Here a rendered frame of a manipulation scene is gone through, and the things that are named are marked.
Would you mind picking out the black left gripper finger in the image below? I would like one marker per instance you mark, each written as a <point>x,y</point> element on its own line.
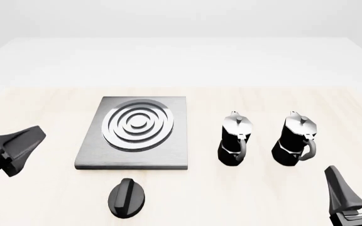
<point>17,146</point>

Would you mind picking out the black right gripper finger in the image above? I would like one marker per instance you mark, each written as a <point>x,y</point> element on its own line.
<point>341,193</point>

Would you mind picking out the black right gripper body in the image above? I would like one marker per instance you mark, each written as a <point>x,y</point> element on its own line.
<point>357,220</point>

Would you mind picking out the black and silver moka pot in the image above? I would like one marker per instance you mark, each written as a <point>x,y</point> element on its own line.
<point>229,141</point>
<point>289,143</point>

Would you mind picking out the flat black stove plate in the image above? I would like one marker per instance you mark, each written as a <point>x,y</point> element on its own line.
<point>93,150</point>

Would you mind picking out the round black stove knob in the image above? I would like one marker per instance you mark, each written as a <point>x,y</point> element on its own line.
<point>126,200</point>

